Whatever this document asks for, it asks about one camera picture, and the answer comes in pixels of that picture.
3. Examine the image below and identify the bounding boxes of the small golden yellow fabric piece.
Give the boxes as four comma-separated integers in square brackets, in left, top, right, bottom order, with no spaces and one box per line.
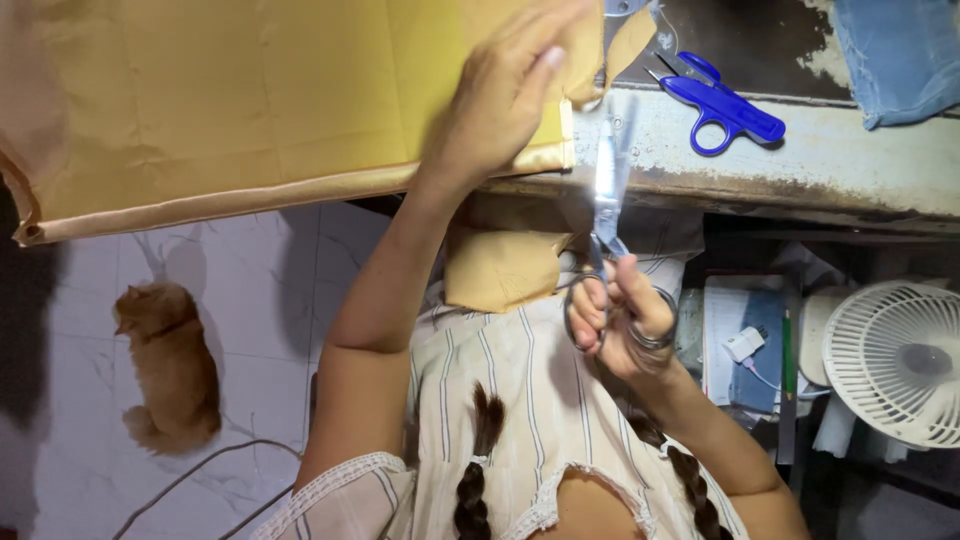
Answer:
[444,225,580,315]

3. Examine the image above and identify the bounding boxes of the grey floor cable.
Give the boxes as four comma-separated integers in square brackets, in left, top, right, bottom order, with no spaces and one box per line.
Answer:
[217,483,295,540]
[112,438,303,540]

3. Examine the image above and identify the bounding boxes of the white charger cable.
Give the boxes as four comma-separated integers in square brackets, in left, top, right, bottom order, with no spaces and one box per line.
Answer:
[741,358,832,399]

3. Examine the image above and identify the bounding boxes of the blue denim cloth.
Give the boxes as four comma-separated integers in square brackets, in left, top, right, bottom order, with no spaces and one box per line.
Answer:
[831,0,960,132]

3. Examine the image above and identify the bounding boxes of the transparent plastic curve ruler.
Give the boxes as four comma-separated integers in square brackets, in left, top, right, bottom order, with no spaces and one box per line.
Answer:
[603,0,682,57]

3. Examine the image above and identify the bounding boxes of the green pencil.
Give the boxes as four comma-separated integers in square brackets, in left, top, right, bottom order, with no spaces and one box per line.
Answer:
[781,307,795,400]

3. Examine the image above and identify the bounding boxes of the white desk fan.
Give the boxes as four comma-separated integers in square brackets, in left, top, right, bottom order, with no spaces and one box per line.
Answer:
[821,279,960,451]

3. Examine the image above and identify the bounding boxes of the large golden yellow fabric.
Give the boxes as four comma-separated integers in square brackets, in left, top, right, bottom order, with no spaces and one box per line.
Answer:
[0,0,607,247]

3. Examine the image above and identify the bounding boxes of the white charger plug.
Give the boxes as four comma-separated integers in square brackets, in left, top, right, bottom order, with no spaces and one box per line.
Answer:
[722,327,768,366]

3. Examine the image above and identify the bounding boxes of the person's left hand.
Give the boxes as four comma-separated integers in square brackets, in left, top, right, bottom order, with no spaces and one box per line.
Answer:
[420,0,603,190]

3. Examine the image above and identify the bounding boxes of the orange cat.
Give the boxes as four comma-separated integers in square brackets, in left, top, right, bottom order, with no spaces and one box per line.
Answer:
[112,281,224,457]

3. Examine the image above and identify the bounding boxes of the person's right hand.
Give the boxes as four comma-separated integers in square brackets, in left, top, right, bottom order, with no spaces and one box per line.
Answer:
[567,255,678,381]

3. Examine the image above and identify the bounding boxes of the blue thread snips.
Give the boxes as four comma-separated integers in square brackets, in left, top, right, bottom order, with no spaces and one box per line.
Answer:
[645,51,787,157]

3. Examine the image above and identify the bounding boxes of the grey metal ruler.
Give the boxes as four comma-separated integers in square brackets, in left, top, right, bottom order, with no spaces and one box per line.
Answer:
[776,390,798,466]

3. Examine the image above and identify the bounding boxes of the silver metal scissors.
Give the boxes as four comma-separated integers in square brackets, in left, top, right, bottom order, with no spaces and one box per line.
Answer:
[562,118,681,355]

